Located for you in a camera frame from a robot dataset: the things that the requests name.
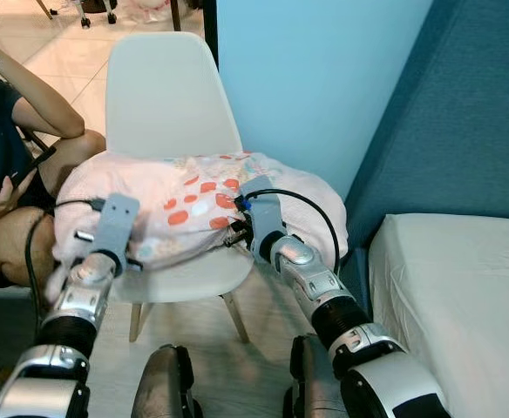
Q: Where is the person's right leg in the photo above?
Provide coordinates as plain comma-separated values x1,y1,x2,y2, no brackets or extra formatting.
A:
0,205,64,293

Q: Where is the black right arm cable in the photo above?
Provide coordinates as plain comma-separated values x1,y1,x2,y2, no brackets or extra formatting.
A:
244,189,341,271

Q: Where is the robot left leg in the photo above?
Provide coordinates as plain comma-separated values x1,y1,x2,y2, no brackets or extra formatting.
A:
131,344,203,418

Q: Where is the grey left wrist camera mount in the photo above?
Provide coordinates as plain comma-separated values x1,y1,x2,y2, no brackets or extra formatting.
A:
91,193,142,262

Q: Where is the robot leg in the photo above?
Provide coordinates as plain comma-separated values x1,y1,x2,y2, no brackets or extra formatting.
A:
282,334,351,418
131,344,203,418

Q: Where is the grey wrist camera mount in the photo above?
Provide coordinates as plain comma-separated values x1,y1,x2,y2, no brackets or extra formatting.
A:
91,193,142,262
237,174,288,262

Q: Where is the bed with beige sheet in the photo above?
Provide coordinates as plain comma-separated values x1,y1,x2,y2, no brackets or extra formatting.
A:
368,212,509,418

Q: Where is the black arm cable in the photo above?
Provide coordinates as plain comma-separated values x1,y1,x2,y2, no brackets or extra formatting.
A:
244,189,341,271
25,199,107,332

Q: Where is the wheeled office chair base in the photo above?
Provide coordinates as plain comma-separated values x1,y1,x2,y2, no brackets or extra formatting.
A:
50,0,120,27

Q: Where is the white chair with wooden legs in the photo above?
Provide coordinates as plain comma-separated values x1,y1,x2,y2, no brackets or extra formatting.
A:
105,32,255,343

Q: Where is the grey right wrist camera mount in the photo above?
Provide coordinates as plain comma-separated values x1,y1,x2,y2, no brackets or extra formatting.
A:
237,174,288,262

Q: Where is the robot right leg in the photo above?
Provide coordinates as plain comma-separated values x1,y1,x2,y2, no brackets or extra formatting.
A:
282,334,351,418

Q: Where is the teal upholstered headboard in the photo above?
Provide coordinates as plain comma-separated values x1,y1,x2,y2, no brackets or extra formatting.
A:
342,0,509,253

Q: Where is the pink pillow with orange dots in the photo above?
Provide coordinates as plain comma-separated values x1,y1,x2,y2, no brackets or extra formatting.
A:
52,151,350,271

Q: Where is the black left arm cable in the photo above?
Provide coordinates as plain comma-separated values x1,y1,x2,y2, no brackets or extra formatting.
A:
25,199,107,332

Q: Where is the person's leg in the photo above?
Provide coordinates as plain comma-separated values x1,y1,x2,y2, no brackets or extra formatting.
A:
41,129,107,197
0,205,64,293

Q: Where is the person's left leg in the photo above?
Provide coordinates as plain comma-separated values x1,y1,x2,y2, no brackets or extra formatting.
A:
41,129,107,197

